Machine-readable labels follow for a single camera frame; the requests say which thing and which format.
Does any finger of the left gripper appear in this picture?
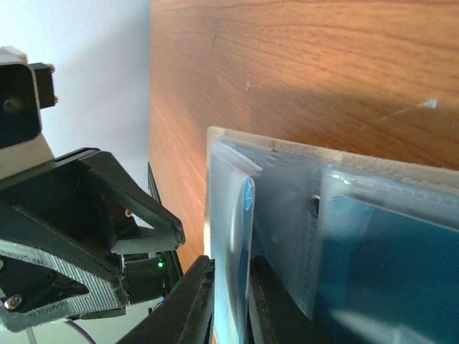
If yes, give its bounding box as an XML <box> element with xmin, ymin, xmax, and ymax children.
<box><xmin>1</xmin><ymin>240</ymin><xmax>128</xmax><ymax>332</ymax></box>
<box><xmin>1</xmin><ymin>148</ymin><xmax>186</xmax><ymax>254</ymax></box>

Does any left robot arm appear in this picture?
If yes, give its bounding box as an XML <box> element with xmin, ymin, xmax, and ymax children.
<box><xmin>1</xmin><ymin>148</ymin><xmax>185</xmax><ymax>333</ymax></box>

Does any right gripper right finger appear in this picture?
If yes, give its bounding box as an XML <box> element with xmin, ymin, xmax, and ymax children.
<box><xmin>247</xmin><ymin>256</ymin><xmax>323</xmax><ymax>343</ymax></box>

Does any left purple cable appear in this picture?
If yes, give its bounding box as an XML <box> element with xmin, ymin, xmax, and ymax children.
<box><xmin>64</xmin><ymin>318</ymin><xmax>95</xmax><ymax>344</ymax></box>

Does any beige card holder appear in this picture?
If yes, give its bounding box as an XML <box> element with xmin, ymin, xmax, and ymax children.
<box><xmin>204</xmin><ymin>127</ymin><xmax>458</xmax><ymax>343</ymax></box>

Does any blue VIP card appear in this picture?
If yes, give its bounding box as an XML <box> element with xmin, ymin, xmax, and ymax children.
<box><xmin>313</xmin><ymin>196</ymin><xmax>458</xmax><ymax>343</ymax></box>
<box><xmin>210</xmin><ymin>176</ymin><xmax>253</xmax><ymax>343</ymax></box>

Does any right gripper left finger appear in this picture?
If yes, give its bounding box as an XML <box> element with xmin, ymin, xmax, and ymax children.
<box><xmin>118</xmin><ymin>255</ymin><xmax>215</xmax><ymax>344</ymax></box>

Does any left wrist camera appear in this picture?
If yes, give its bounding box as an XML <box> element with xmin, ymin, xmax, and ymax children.
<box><xmin>1</xmin><ymin>46</ymin><xmax>57</xmax><ymax>178</ymax></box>

